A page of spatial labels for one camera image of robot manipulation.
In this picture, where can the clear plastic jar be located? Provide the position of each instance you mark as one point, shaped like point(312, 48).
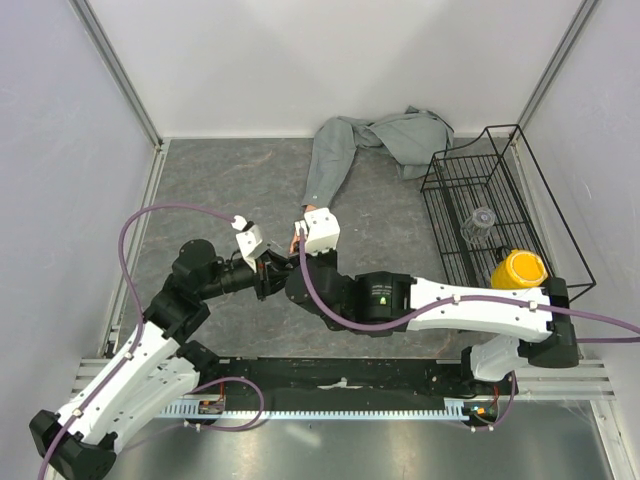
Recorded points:
point(476, 229)

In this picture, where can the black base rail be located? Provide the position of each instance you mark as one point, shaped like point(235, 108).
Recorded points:
point(334, 385)

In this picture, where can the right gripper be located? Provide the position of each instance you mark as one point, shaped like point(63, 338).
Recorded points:
point(329, 256)

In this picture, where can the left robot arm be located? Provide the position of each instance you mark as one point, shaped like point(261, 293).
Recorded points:
point(158, 363)

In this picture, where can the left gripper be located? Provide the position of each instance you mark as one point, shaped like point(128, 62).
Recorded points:
point(263, 271)

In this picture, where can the yellow lidded container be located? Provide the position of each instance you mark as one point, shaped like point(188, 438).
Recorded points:
point(521, 269)

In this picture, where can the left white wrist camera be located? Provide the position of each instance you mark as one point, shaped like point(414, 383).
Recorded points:
point(250, 241)

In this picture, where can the mannequin hand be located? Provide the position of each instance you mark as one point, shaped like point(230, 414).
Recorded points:
point(293, 248)

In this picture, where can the grey slotted cable duct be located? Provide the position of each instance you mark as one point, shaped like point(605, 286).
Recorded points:
point(192, 409)

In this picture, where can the grey shirt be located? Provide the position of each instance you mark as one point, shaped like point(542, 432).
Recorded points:
point(411, 138)

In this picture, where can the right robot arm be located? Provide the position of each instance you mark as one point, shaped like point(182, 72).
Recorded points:
point(528, 326)

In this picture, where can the black wire rack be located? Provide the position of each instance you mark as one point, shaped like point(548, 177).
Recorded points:
point(499, 170)

